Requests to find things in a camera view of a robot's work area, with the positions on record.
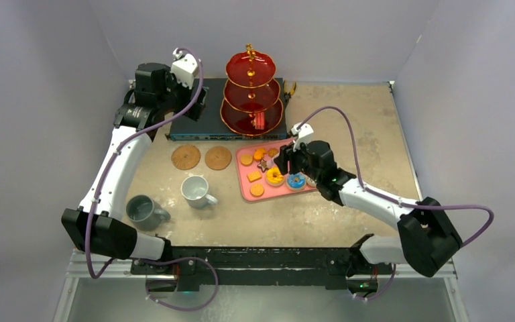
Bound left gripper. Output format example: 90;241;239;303
157;66;207;121

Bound red three-tier cake stand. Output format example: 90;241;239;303
221;43;285;135

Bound pink serving tray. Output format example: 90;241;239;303
235;139;317;202

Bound pink layered cake slice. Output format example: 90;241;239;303
252;111;265;130

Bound pink silicone metal tongs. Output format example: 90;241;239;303
266;159;276;169

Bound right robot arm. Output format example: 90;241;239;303
273;140;463;277

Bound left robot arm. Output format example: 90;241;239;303
61;56;207;274

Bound blue frosted donut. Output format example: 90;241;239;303
286;173;307;191

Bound swirl butter cookie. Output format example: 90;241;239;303
268;148;280;159

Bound left woven rattan coaster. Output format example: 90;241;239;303
171;144;201;170

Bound woven rattan coaster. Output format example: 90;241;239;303
205;146;232;170
171;144;201;170

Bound yellow frosted donut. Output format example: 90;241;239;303
266;167;285;186

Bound right woven rattan coaster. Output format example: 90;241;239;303
205;146;232;170

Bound brown centred star cookie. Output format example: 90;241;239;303
257;159;270;173

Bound orange fish shaped cake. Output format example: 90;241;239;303
253;148;268;162

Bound square yellow biscuit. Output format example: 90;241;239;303
247;170;262;182

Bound round biscuit tray corner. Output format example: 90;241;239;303
249;183;265;197

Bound round biscuit near fish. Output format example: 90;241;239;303
239;154;254;166

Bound white ceramic mug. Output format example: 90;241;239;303
180;176;218;209

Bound grey ceramic mug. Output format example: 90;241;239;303
125;195;171;231

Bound dark network switch box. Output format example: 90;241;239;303
166;78;288;142

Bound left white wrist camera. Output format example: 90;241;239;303
170;48;199;89

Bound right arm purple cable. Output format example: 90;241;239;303
290;105;495;302

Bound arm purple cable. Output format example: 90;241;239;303
290;105;495;302
84;47;219;311

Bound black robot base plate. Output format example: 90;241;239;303
135;246;379;291

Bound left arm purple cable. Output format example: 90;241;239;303
84;47;219;311

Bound aluminium frame rail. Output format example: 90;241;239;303
66;251;457;286

